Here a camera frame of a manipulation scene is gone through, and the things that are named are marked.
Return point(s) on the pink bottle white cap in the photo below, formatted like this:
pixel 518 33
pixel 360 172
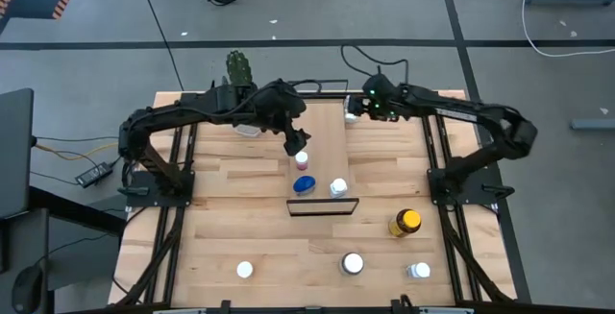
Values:
pixel 302 162

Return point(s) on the small white cap bottle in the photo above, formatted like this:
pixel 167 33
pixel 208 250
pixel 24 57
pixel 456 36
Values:
pixel 245 269

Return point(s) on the black power adapter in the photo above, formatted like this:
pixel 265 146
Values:
pixel 93 175

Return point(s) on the green label gummy vitamin jar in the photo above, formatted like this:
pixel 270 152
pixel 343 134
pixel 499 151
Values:
pixel 352 263

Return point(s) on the green cactus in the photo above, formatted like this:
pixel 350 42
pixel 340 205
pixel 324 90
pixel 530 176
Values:
pixel 238 69

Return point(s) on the Tums bottle blue cap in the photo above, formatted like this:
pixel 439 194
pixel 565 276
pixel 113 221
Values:
pixel 304 184

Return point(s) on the black frame wooden shelf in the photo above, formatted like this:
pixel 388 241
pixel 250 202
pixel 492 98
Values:
pixel 327 151

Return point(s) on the amber bottle yellow cap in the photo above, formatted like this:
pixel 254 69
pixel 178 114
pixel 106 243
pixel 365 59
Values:
pixel 406 223

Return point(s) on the white square planter pot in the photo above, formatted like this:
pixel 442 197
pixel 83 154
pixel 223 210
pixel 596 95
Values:
pixel 247 131

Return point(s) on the black computer mouse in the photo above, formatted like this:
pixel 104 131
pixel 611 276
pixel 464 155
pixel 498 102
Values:
pixel 26 287

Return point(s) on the white Melatonin bottle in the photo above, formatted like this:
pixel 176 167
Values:
pixel 338 187

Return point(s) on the white bottle bluish label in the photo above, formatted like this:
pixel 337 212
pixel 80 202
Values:
pixel 419 270

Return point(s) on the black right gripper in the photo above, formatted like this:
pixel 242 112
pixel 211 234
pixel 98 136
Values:
pixel 382 105

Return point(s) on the plain white pill bottle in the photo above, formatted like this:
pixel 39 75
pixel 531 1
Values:
pixel 350 118

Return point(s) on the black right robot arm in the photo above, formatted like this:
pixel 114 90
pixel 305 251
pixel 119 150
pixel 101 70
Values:
pixel 461 111

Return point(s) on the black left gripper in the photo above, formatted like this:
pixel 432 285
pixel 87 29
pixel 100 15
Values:
pixel 288 124

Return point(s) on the dark grey flat monitor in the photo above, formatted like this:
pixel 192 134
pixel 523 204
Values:
pixel 14 151

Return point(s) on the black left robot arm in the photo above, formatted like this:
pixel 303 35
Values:
pixel 158 114

